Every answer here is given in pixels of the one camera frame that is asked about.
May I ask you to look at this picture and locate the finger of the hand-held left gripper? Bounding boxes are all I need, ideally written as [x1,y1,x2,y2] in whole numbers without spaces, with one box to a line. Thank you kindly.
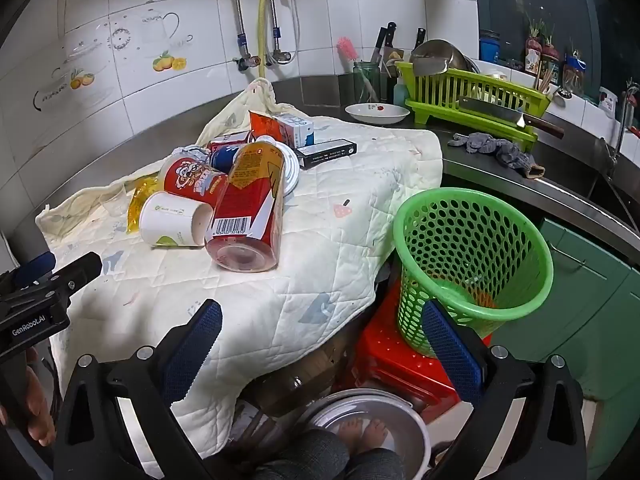
[46,252,104,297]
[11,252,57,287]

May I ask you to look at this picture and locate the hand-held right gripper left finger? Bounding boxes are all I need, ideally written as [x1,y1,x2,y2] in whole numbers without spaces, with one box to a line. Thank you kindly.
[52,299,223,480]

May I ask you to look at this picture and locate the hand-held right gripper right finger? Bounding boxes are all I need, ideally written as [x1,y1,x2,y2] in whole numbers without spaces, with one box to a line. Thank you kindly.
[421,299,590,480]

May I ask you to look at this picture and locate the yellow plastic packet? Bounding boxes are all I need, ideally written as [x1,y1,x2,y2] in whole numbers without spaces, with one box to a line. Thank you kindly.
[126,176,160,235]

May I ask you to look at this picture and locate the white paper cup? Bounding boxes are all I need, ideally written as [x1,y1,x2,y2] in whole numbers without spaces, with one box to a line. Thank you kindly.
[139,191,217,247]

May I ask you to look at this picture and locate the green perforated plastic basket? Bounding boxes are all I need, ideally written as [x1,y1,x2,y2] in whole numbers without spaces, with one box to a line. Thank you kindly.
[392,187,555,358]

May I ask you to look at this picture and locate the large red yellow drink can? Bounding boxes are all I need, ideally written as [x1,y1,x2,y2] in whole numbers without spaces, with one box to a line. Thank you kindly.
[205,141,287,273]

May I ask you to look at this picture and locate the red cartoon snack cup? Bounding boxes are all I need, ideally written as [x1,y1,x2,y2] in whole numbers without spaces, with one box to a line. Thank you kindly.
[159,154,228,210]

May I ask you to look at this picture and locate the blue white drink can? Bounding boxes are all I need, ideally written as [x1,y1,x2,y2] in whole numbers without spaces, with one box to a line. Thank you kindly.
[210,146,246,173]

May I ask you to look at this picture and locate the white round lid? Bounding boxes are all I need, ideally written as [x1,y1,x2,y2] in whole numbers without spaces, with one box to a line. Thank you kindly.
[270,140,302,197]

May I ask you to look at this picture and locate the person's left hand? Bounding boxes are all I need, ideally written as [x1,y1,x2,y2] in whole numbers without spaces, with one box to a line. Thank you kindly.
[24,351,57,442]

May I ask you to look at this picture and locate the red plastic stool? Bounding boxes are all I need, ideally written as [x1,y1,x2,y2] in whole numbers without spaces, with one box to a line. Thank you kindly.
[345,280,493,411]

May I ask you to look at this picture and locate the clear plastic cup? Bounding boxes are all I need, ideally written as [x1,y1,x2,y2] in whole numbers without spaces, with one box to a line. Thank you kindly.
[99,185,129,217]

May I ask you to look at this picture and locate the dark translucent container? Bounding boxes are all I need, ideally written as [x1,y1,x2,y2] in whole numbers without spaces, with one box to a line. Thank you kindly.
[239,342,353,416]

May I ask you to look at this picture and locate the person's right foot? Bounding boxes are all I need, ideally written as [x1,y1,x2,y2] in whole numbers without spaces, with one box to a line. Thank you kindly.
[363,419,390,453]

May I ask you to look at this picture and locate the person's foot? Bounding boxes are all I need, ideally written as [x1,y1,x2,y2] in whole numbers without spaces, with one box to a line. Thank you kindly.
[337,417,364,453]
[363,419,390,453]

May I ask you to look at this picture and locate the person's left foot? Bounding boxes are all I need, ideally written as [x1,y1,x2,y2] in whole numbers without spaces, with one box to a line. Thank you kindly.
[337,417,364,453]

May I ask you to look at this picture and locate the green cabinet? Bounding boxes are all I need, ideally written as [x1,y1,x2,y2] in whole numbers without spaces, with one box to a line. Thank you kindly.
[492,217,640,480]

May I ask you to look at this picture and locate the metal basin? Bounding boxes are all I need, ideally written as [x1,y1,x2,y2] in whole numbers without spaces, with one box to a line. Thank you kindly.
[287,387,432,480]

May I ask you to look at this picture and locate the crumpled white wrapper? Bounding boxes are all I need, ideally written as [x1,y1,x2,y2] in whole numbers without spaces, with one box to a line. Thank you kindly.
[171,144,212,162]

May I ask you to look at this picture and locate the cream quilted printed cloth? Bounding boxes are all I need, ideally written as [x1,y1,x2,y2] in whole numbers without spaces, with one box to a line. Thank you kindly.
[35,78,445,453]

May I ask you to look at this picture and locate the person's grey trouser legs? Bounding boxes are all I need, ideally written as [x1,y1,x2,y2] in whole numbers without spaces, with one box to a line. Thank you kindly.
[252,427,407,480]

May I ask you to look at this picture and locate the red cola can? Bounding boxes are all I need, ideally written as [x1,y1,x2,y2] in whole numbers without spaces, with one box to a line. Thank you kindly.
[206,131,257,155]

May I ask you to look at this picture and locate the grey rag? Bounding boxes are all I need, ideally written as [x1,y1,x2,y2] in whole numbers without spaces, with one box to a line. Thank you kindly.
[447,132,545,180]

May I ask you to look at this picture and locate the orange snack packet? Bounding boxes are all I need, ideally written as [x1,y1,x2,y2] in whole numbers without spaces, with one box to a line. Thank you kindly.
[249,110,281,142]

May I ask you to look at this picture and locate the black flat box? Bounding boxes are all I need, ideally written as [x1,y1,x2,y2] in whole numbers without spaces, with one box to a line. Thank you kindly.
[294,138,358,169]

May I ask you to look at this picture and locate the white blue milk carton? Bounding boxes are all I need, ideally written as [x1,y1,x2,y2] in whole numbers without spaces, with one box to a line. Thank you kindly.
[272,114,316,150]

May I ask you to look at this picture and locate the white shallow plate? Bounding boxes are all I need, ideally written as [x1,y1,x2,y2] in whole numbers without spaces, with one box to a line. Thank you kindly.
[345,102,411,125]

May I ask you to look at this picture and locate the green plastic dish rack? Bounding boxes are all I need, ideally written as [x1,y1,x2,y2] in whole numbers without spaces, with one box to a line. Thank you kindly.
[396,61,553,153]

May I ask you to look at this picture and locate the green glass utensil jar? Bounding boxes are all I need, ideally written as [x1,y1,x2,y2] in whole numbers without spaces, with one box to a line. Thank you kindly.
[353,61,382,105]

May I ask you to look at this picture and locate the metal sink faucet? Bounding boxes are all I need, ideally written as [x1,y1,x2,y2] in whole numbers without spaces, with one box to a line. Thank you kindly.
[602,78,640,171]

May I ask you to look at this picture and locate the metal bowl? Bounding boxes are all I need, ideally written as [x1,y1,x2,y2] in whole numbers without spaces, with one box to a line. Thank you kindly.
[410,39,478,77]

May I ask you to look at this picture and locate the blue lidded jar with sticks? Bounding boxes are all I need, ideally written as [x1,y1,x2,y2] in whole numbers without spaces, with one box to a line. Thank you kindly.
[562,37,587,97]

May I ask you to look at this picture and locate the red lidded jar with sprouts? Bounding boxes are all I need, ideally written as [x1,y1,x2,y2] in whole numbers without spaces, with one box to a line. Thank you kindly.
[541,22,562,82]
[524,17,544,79]

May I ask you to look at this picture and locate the pink bottle brush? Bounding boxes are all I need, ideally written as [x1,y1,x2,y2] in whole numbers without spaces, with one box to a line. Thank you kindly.
[336,36,360,63]

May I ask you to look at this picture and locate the cleaver with wooden handle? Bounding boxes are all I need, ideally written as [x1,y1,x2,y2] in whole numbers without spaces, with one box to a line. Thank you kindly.
[457,96,566,140]

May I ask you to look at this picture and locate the braided metal hose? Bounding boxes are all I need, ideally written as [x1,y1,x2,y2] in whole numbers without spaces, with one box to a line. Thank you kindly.
[267,0,282,53]
[229,0,249,43]

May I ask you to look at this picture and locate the yellow gas hose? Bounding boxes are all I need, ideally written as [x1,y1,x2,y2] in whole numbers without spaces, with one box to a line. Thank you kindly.
[257,0,277,81]

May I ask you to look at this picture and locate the white thin hose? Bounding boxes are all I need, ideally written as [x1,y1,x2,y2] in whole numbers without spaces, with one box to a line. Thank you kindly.
[277,0,302,58]

